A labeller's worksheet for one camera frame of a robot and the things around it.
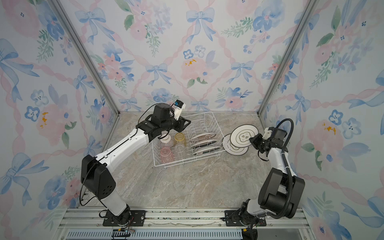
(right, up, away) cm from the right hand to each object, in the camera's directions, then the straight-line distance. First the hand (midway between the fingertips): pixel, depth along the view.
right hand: (250, 137), depth 88 cm
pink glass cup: (-49, -10, -2) cm, 50 cm away
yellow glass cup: (-42, -1, +5) cm, 43 cm away
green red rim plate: (-28, -4, -3) cm, 29 cm away
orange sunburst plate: (-28, 0, +2) cm, 28 cm away
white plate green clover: (-9, -8, +10) cm, 16 cm away
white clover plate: (-4, +1, +6) cm, 7 cm away
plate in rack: (-25, -9, +5) cm, 27 cm away
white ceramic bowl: (-51, -3, +8) cm, 52 cm away
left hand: (-36, +10, -9) cm, 39 cm away
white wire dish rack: (-28, +8, +18) cm, 35 cm away
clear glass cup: (-42, -9, -1) cm, 43 cm away
